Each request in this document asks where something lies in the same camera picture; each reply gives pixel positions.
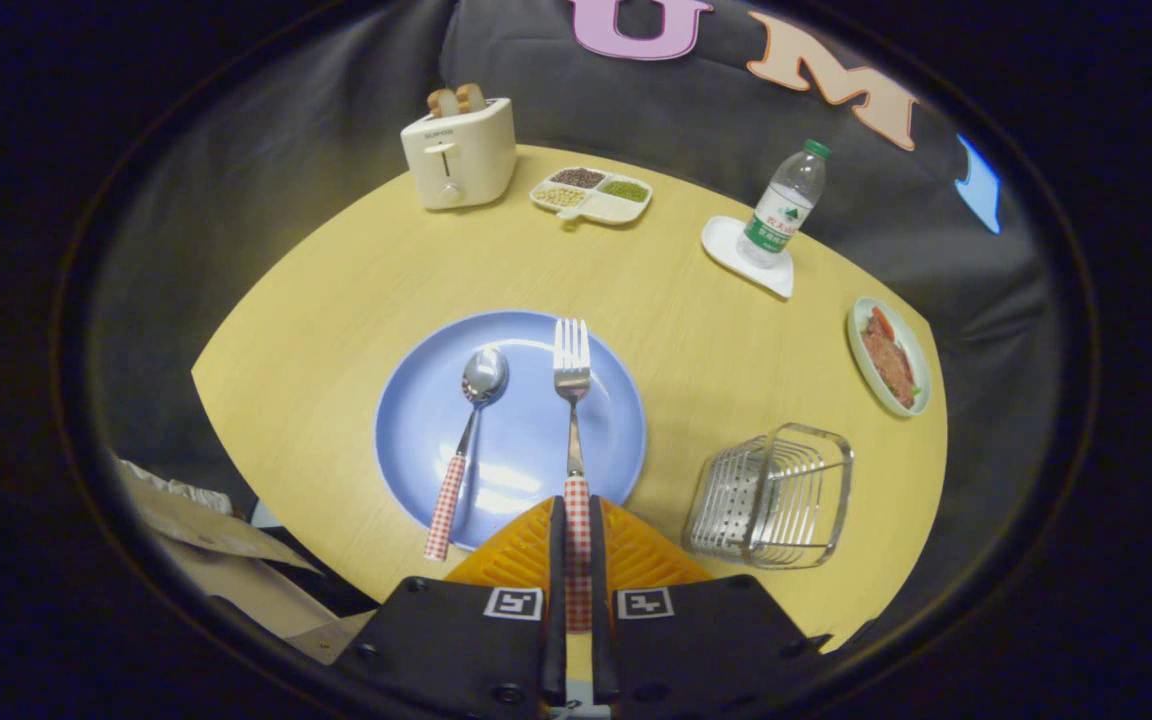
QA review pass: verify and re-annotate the metal wire cutlery basket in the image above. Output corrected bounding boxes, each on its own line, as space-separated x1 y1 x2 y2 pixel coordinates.
682 422 855 571

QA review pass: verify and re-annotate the fork with red checkered handle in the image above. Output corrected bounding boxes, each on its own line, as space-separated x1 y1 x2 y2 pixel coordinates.
553 318 594 633

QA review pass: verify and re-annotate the cream white toaster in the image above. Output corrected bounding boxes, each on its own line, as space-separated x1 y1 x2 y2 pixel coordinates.
400 97 518 211

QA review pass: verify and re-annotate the spoon with red checkered handle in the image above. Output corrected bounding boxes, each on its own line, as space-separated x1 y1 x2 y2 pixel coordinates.
424 345 510 561

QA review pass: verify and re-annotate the clear water bottle green cap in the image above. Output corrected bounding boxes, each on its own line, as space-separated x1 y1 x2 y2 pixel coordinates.
736 139 832 269

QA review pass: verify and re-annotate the green-rimmed plate of meat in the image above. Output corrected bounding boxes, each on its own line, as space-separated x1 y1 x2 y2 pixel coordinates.
847 296 933 418

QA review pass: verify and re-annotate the brown cardboard box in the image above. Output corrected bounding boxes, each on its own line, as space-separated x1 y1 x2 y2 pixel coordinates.
116 460 377 666

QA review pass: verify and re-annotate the white square coaster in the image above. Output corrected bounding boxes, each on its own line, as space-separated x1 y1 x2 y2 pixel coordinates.
701 215 796 300

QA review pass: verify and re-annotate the white divided dish of beans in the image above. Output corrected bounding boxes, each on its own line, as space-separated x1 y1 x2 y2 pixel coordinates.
529 166 654 227

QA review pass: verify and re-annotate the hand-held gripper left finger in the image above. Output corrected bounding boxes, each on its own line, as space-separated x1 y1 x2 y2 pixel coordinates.
331 495 569 720

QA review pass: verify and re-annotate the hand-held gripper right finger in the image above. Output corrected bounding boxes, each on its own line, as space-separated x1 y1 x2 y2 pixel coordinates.
591 495 832 717

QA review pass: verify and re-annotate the blue round plate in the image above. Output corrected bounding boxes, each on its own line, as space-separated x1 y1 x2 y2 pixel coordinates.
374 310 648 549

